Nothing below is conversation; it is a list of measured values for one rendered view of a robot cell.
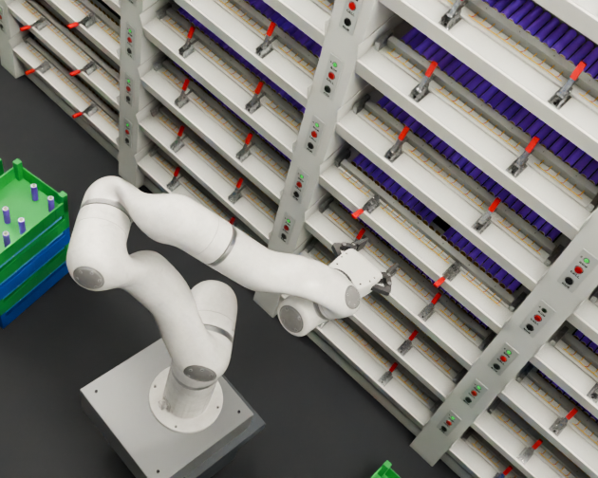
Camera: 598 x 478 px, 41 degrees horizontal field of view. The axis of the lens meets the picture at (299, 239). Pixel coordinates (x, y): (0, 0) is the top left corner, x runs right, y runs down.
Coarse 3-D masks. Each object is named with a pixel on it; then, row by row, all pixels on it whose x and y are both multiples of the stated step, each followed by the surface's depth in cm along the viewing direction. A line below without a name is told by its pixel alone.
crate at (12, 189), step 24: (24, 168) 241; (0, 192) 241; (24, 192) 243; (48, 192) 241; (0, 216) 236; (24, 216) 237; (48, 216) 234; (0, 240) 231; (24, 240) 230; (0, 264) 226
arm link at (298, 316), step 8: (288, 296) 163; (280, 304) 162; (288, 304) 161; (296, 304) 160; (304, 304) 160; (312, 304) 161; (280, 312) 163; (288, 312) 161; (296, 312) 160; (304, 312) 159; (312, 312) 160; (320, 312) 161; (280, 320) 164; (288, 320) 162; (296, 320) 161; (304, 320) 160; (312, 320) 160; (320, 320) 162; (328, 320) 163; (288, 328) 164; (296, 328) 162; (304, 328) 161; (312, 328) 162
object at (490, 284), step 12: (348, 168) 209; (348, 180) 209; (360, 180) 209; (372, 192) 208; (384, 192) 206; (396, 204) 205; (408, 216) 203; (408, 228) 204; (420, 228) 202; (420, 240) 202; (432, 240) 202; (444, 240) 201; (456, 252) 199; (468, 264) 198; (480, 276) 197; (492, 288) 196; (504, 300) 195
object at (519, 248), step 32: (384, 96) 196; (352, 128) 194; (384, 128) 194; (416, 128) 193; (384, 160) 191; (416, 160) 190; (448, 160) 188; (416, 192) 190; (448, 192) 187; (480, 192) 185; (480, 224) 184; (512, 224) 182; (544, 224) 184; (512, 256) 180; (544, 256) 180
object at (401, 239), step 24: (336, 168) 212; (336, 192) 210; (360, 192) 209; (360, 216) 210; (384, 216) 206; (408, 240) 203; (432, 264) 201; (456, 288) 198; (480, 288) 198; (504, 288) 198; (480, 312) 196; (504, 312) 195
